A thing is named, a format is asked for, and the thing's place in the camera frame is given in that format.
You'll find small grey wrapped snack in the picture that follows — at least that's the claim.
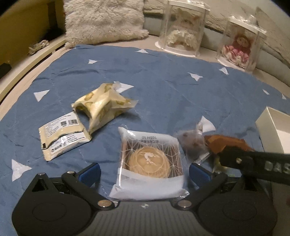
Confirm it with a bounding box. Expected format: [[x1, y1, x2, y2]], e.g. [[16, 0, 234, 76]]
[[174, 115, 216, 164]]

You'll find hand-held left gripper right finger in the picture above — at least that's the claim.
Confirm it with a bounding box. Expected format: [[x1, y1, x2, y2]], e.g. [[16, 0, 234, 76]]
[[174, 163, 261, 209]]

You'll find clear case with pink doll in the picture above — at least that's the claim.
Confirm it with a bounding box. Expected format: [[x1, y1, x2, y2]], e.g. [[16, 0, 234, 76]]
[[216, 6, 267, 73]]

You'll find white doll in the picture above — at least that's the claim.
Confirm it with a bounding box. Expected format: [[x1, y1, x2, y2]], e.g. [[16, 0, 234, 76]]
[[165, 8, 199, 49]]

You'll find wide beige textured pillow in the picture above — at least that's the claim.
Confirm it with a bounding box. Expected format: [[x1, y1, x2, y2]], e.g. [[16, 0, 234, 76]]
[[144, 0, 230, 30]]

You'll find fluffy white pillow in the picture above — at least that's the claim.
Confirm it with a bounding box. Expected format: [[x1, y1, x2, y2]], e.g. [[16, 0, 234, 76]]
[[63, 0, 150, 49]]

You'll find brown snack packet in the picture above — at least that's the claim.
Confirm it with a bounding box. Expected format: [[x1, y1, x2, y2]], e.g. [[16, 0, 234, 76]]
[[204, 134, 254, 157]]

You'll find cream yellow-print snack packet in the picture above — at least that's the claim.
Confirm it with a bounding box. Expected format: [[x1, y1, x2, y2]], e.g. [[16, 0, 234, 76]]
[[71, 81, 139, 135]]

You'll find beige snack sachet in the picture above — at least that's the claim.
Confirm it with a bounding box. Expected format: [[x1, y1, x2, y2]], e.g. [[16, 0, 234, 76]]
[[38, 111, 92, 162]]

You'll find clear white mooncake packet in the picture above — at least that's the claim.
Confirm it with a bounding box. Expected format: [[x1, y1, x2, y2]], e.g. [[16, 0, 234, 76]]
[[108, 126, 190, 201]]

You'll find white cardboard box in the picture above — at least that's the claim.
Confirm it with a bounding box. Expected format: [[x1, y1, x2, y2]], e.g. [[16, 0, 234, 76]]
[[255, 106, 290, 155]]

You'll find clear case with white doll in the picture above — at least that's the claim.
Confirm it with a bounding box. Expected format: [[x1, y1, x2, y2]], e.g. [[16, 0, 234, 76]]
[[154, 0, 210, 57]]

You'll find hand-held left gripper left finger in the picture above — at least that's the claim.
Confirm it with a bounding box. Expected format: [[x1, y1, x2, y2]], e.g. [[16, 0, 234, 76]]
[[28, 163, 115, 210]]

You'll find small beige ornament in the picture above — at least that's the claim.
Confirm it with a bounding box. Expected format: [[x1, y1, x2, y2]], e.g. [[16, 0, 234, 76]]
[[28, 40, 49, 56]]

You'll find pink doll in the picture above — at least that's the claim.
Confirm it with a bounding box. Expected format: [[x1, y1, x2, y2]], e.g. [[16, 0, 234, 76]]
[[221, 34, 252, 67]]

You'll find blue blanket with white triangles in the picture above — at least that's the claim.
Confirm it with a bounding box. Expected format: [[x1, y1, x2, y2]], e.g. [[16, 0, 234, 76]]
[[0, 44, 290, 227]]

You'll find small black item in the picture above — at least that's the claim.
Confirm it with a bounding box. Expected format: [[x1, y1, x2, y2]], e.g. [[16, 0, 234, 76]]
[[0, 63, 12, 79]]

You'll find wooden bedside shelf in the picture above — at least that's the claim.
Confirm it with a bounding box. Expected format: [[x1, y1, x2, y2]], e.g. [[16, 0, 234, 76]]
[[0, 0, 67, 103]]

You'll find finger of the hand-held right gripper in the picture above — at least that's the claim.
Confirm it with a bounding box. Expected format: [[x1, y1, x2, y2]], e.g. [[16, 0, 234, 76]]
[[217, 146, 257, 176]]

